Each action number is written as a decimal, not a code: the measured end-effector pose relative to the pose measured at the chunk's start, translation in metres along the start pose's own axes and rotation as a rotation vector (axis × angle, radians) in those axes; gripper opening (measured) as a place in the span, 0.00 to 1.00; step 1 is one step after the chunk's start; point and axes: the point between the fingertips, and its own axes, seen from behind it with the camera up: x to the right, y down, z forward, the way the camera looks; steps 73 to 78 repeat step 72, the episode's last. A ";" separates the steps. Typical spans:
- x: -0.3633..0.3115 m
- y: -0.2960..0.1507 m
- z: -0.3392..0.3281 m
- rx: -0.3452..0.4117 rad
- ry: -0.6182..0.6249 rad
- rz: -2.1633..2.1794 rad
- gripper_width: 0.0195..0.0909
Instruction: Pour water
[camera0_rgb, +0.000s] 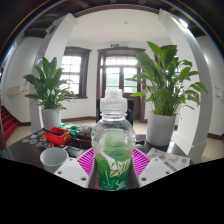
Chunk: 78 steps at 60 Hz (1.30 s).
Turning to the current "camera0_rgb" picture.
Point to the white paper cup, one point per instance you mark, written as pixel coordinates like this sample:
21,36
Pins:
53,158

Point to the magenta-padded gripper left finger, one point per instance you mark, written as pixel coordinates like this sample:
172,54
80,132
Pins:
70,171

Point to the red carpeted stairs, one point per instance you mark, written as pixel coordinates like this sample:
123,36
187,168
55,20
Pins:
8,123

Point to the white wall radiator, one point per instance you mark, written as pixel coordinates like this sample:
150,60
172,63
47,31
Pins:
220,94
16,89

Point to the green exit sign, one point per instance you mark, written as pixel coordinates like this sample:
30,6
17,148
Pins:
115,45

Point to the clear green-labelled drink bottle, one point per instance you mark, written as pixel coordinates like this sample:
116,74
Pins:
113,140

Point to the dark-framed window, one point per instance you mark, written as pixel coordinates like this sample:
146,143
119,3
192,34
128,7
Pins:
71,73

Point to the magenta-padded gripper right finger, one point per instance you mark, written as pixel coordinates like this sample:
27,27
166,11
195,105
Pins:
155,170

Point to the red plastic box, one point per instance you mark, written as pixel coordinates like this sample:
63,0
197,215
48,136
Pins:
57,136

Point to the printed paper leaflet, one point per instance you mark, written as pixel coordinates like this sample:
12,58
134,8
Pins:
170,158

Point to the green plant in white pot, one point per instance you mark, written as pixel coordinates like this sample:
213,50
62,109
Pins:
51,118
160,130

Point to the dark wooden glazed door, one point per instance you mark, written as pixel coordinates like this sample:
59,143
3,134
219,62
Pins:
113,76

